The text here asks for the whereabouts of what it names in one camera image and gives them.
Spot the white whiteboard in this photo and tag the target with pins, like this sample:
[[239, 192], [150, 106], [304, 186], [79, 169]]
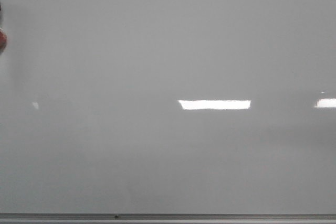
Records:
[[168, 111]]

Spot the red round magnet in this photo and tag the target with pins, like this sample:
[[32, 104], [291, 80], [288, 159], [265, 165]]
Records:
[[3, 41]]

